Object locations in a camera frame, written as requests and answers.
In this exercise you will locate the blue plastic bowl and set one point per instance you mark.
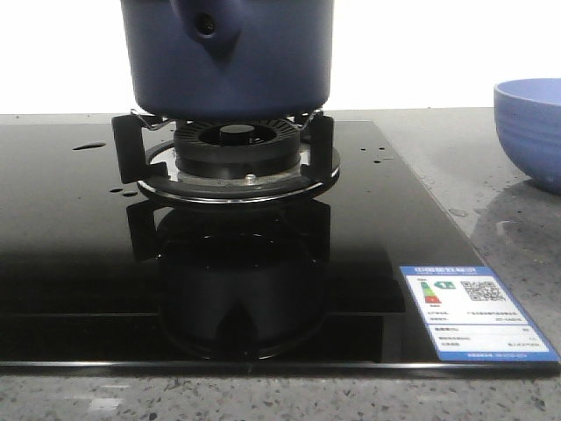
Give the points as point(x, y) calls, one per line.
point(527, 121)

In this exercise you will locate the blue white energy label sticker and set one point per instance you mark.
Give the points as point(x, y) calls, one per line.
point(471, 317)

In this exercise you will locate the black round gas burner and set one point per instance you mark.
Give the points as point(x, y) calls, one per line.
point(233, 150)

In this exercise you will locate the black pot support grate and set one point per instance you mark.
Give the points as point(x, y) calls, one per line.
point(156, 173)

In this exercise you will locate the dark blue cooking pot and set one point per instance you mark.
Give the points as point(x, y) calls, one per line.
point(229, 60)

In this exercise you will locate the black glass gas cooktop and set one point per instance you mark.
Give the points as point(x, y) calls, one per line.
point(97, 279)

